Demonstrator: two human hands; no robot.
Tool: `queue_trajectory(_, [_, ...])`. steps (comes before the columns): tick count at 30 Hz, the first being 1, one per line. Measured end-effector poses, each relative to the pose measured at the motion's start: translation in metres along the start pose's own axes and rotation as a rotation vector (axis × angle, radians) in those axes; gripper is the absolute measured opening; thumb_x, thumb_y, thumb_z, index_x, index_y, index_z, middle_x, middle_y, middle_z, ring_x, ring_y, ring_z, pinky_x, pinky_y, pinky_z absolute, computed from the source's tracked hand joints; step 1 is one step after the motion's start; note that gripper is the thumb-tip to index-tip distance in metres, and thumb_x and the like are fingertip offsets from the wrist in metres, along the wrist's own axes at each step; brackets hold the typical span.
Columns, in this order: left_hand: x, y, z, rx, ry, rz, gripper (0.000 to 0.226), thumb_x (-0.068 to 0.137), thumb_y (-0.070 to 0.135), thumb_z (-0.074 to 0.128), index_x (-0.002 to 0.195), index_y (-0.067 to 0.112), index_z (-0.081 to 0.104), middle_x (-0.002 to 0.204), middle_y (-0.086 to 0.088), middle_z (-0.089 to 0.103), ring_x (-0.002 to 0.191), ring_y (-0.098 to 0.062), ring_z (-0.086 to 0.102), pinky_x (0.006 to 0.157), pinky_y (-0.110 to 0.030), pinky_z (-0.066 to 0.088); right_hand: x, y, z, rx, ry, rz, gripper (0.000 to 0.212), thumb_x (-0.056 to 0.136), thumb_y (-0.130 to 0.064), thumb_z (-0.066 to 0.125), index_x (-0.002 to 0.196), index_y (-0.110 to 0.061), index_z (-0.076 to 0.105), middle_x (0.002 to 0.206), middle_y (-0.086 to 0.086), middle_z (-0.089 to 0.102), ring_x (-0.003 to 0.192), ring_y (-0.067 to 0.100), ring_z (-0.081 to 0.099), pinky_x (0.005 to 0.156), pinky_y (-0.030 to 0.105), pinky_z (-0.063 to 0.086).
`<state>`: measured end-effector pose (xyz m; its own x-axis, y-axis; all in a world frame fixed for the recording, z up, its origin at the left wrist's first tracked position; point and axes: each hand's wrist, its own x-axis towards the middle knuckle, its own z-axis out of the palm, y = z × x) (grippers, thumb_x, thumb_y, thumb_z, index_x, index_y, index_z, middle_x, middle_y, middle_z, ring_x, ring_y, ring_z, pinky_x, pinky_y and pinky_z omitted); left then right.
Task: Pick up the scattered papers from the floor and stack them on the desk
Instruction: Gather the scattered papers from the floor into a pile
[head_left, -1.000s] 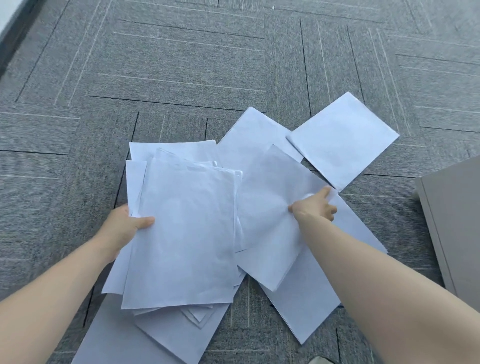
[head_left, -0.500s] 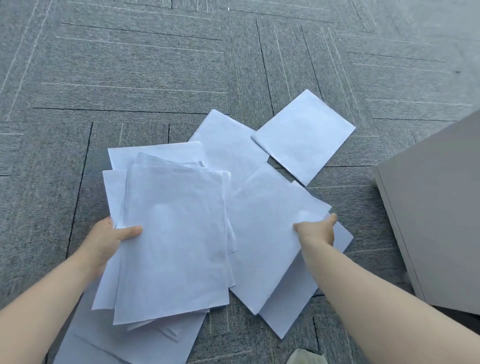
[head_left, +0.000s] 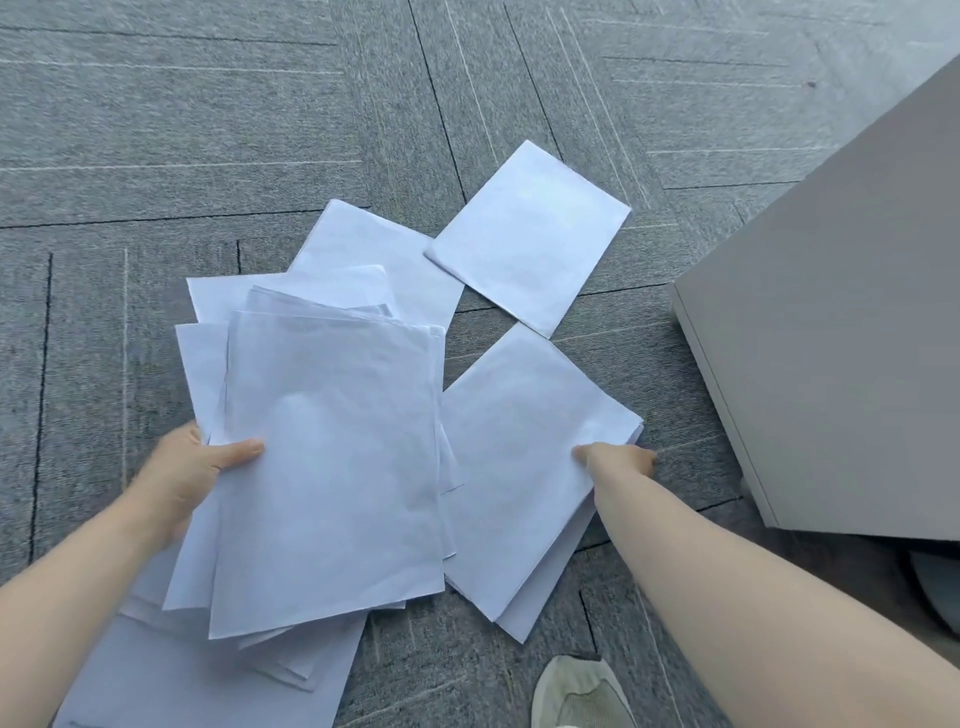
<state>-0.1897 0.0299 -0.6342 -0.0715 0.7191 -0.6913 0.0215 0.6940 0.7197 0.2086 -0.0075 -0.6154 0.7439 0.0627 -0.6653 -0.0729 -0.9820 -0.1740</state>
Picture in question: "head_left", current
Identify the person's right hand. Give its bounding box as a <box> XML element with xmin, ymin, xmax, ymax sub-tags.
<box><xmin>572</xmin><ymin>440</ymin><xmax>660</xmax><ymax>500</ymax></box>

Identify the person's left hand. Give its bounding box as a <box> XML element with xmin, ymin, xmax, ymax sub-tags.
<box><xmin>123</xmin><ymin>419</ymin><xmax>266</xmax><ymax>553</ymax></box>

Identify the thin white paper bundle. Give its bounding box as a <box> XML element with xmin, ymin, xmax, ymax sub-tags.
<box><xmin>440</xmin><ymin>322</ymin><xmax>646</xmax><ymax>645</ymax></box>

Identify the pile of white paper sheets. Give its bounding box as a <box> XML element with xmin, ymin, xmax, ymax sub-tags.
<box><xmin>52</xmin><ymin>140</ymin><xmax>633</xmax><ymax>728</ymax></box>

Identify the person's right forearm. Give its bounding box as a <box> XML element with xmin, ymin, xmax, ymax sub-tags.
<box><xmin>592</xmin><ymin>472</ymin><xmax>960</xmax><ymax>728</ymax></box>

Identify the person's left forearm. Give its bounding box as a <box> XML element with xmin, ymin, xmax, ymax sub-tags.
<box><xmin>0</xmin><ymin>487</ymin><xmax>181</xmax><ymax>728</ymax></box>

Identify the white grey sneaker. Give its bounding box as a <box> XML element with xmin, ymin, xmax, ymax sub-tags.
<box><xmin>530</xmin><ymin>654</ymin><xmax>639</xmax><ymax>728</ymax></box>

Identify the pale grey drawer cabinet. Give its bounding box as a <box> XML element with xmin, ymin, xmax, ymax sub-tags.
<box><xmin>669</xmin><ymin>52</ymin><xmax>960</xmax><ymax>541</ymax></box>

